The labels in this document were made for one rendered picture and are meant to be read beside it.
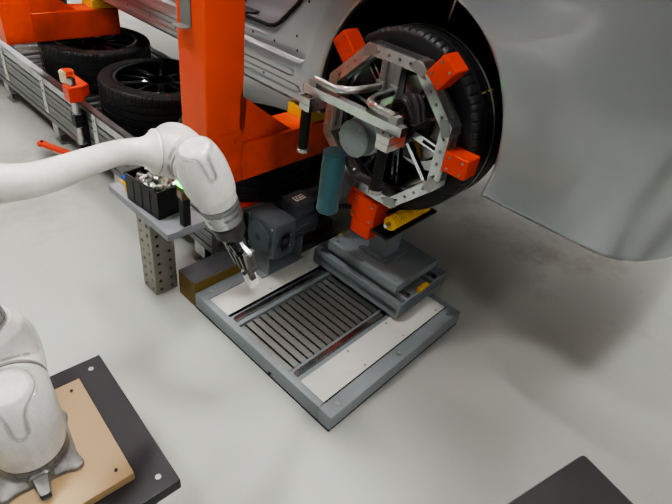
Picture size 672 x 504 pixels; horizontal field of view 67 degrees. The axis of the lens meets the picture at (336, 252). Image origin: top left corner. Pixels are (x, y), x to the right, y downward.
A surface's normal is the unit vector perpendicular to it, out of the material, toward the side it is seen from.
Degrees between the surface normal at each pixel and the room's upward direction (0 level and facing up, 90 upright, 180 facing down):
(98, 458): 1
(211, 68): 90
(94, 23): 90
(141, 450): 0
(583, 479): 0
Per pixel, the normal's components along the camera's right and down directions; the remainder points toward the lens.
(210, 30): 0.72, 0.49
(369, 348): 0.13, -0.79
